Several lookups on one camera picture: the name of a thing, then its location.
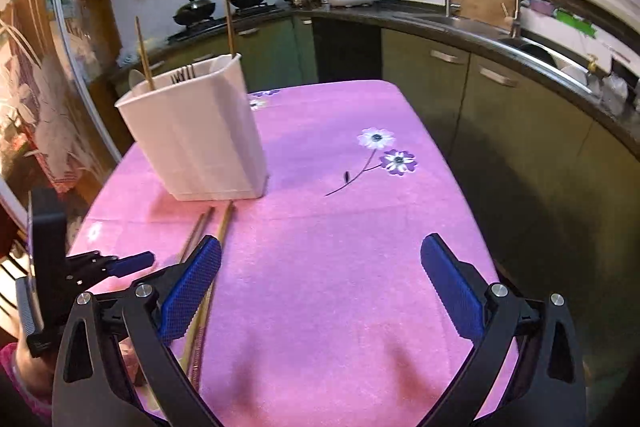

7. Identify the clear plastic spoon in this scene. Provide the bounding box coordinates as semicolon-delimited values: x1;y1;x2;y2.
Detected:
128;69;146;96

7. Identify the wooden chopstick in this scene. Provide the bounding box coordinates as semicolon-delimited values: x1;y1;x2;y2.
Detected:
179;207;215;262
179;202;233;390
224;0;238;57
134;15;156;91

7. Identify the pink floral tablecloth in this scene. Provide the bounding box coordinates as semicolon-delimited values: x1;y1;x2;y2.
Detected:
67;78;519;427

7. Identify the steel sink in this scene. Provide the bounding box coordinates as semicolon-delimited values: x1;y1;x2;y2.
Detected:
393;13;599;96

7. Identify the person's left hand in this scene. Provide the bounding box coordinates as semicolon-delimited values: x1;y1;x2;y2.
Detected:
12;331;58;401

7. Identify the white plastic utensil holder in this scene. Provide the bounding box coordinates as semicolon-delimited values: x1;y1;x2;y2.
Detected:
115;53;268;200

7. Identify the small steel pot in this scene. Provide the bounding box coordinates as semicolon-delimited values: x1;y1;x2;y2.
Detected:
283;0;318;10

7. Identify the black plastic fork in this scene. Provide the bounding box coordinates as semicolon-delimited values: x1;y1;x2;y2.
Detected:
170;64;196;84

